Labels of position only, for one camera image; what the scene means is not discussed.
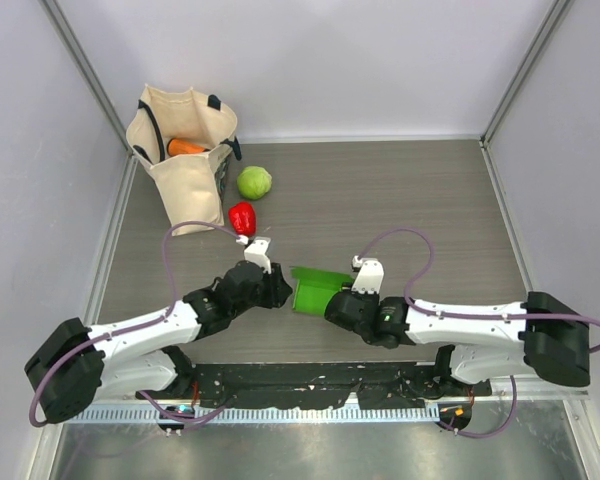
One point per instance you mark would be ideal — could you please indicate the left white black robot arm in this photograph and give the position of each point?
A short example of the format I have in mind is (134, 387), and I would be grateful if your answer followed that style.
(78, 365)

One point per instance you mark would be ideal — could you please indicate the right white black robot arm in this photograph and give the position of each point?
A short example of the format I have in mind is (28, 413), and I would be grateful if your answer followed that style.
(540, 335)

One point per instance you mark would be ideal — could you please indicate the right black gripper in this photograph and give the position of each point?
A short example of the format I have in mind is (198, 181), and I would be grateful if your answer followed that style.
(373, 297)

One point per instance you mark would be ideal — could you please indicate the green cabbage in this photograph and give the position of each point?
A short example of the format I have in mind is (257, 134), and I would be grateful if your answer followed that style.
(254, 182)

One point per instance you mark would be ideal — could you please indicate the red bell pepper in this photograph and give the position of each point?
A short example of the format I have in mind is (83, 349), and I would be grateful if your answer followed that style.
(242, 217)

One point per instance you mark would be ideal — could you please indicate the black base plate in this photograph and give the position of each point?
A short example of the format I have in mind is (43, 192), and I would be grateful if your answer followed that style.
(318, 386)

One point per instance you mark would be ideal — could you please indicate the orange carrot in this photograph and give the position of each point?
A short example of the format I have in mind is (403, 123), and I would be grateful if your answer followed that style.
(180, 146)

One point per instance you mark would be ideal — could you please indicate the white slotted cable duct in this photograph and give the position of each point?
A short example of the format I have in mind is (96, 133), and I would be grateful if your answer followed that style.
(350, 412)

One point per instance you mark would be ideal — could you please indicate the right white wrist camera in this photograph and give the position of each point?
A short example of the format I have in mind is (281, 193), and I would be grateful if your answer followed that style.
(370, 275)

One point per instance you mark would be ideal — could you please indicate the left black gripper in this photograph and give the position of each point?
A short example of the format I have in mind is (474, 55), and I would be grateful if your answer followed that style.
(278, 288)

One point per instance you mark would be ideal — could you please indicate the beige canvas tote bag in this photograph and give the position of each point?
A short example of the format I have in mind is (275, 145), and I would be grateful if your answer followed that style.
(191, 187)

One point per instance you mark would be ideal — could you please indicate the green paper box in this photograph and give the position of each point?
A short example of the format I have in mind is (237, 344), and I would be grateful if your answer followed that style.
(315, 288)

